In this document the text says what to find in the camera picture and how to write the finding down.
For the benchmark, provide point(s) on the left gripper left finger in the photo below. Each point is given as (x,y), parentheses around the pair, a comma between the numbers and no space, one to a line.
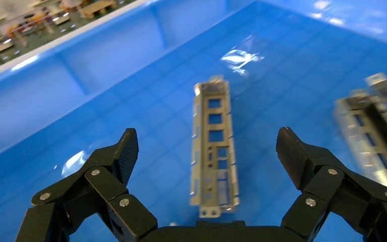
(106,187)

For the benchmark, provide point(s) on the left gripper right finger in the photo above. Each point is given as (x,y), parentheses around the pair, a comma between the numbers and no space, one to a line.
(327,183)

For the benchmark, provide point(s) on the open-frame metal bracket part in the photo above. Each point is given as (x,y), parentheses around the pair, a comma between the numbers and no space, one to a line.
(215,187)

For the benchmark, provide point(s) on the blue plastic bin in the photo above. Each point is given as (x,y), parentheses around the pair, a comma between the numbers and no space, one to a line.
(113,66)

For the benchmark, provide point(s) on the stacked metal bracket part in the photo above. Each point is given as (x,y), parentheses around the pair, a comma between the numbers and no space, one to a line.
(357,133)

